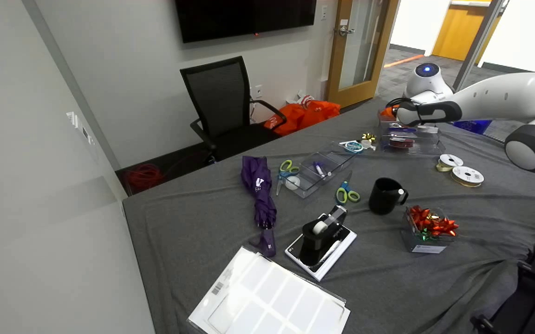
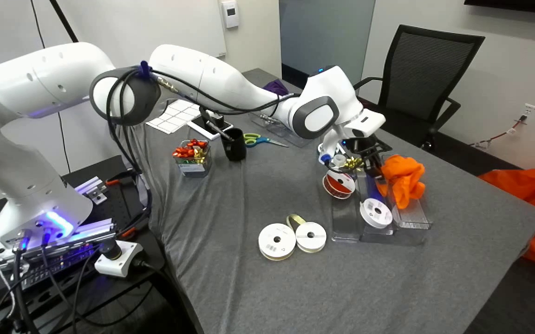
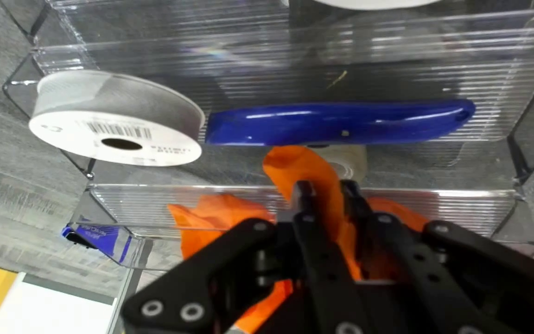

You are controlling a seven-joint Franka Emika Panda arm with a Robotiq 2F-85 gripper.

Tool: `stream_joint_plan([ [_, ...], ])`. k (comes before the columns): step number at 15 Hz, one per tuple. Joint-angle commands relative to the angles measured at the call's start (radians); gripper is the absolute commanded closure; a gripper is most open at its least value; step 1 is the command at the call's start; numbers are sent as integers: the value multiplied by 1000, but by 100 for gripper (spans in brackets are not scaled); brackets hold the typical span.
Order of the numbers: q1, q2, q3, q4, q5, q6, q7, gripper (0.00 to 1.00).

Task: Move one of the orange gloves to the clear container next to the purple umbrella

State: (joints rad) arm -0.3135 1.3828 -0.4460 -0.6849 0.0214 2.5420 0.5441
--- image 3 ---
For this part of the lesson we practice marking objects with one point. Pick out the white ribbon spool with barcode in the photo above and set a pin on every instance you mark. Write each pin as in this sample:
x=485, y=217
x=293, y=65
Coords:
x=118, y=123

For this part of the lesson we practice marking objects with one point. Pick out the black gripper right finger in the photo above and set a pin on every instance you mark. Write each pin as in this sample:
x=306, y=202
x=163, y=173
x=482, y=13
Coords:
x=415, y=271

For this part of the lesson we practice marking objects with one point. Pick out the clear compartment organizer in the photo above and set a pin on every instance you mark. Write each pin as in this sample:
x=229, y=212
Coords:
x=341, y=56

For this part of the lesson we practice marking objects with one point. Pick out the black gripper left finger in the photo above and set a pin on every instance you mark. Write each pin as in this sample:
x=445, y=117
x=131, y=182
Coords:
x=322, y=265

